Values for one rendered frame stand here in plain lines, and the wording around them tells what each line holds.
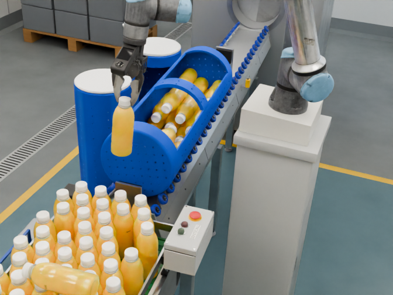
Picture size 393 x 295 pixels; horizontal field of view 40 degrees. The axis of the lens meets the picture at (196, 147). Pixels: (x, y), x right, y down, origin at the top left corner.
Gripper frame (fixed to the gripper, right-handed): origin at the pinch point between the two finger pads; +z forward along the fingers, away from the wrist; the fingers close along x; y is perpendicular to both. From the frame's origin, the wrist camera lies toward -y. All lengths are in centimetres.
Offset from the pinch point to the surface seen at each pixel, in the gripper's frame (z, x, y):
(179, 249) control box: 30.9, -29.6, -24.1
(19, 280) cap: 38, 8, -48
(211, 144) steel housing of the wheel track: 42, -21, 75
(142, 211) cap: 30.4, -14.1, -11.3
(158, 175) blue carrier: 30.7, -11.6, 14.0
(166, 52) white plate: 22, 22, 134
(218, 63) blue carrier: 10, -13, 98
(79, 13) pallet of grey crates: 71, 172, 359
